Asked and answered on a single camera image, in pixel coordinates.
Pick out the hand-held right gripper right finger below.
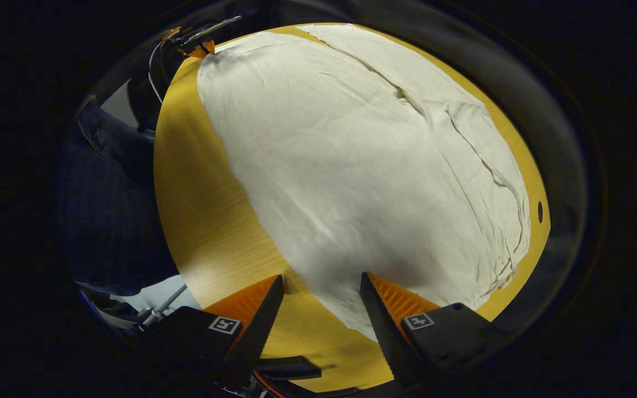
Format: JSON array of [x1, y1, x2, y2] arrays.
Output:
[[359, 272, 510, 387]]

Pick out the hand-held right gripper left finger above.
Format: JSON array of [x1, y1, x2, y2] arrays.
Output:
[[147, 275, 285, 387]]

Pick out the white jeans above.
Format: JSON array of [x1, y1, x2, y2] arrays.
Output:
[[197, 23, 531, 342]]

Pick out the grey metal rod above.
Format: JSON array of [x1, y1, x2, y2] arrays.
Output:
[[139, 284, 189, 328]]

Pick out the person's dark blue clothing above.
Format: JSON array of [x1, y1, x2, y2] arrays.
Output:
[[58, 83, 182, 296]]

